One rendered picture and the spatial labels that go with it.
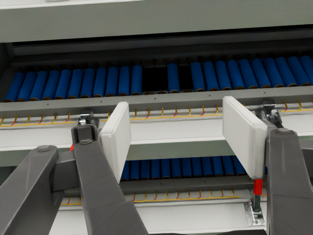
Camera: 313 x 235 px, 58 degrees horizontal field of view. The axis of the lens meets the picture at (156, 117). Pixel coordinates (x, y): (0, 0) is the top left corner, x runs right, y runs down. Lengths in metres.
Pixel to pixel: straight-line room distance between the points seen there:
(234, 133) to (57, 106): 0.32
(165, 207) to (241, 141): 0.40
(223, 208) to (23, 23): 0.43
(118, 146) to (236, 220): 0.42
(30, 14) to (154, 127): 0.22
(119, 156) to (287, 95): 0.34
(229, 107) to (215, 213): 0.38
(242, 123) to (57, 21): 0.27
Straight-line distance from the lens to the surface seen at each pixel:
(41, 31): 0.38
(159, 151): 0.43
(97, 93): 0.46
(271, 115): 0.43
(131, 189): 0.54
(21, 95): 0.50
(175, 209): 0.55
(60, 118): 0.46
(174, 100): 0.42
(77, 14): 0.36
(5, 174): 0.59
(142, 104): 0.42
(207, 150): 0.43
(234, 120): 0.18
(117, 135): 0.15
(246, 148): 0.16
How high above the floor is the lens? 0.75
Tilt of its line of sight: 28 degrees down
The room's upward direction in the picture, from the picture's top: 4 degrees counter-clockwise
